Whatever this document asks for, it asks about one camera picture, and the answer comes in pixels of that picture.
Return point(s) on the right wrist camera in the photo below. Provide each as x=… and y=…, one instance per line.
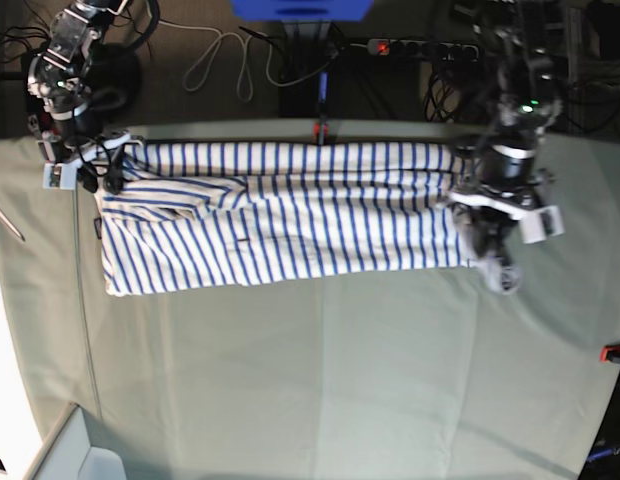
x=60, y=176

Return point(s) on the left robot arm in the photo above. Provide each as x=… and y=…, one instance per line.
x=522, y=96

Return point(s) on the white box corner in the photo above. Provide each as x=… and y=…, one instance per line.
x=68, y=453

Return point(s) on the orange black clamp right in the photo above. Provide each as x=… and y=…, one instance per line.
x=611, y=354

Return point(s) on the blue white striped t-shirt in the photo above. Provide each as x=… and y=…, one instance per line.
x=194, y=215

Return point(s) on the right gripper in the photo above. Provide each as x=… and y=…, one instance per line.
x=100, y=160

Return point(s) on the black round base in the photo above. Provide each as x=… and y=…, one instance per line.
x=115, y=81

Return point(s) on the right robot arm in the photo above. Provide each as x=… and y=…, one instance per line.
x=57, y=75

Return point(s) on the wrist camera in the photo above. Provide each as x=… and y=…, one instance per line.
x=540, y=224
x=60, y=176

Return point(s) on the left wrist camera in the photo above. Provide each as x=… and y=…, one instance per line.
x=540, y=224

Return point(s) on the red clamp table centre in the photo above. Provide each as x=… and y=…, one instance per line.
x=320, y=132

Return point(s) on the green table cloth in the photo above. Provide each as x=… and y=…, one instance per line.
x=402, y=375

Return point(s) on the white power strip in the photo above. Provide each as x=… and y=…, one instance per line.
x=423, y=50

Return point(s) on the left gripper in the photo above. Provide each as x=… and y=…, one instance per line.
x=490, y=214

